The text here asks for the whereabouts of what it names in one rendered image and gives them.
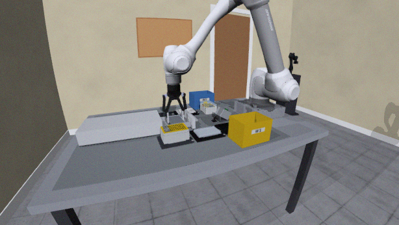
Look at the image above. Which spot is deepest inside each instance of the yellow open-top bin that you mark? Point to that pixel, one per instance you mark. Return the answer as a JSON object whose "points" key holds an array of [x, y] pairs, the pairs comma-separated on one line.
{"points": [[248, 129]]}

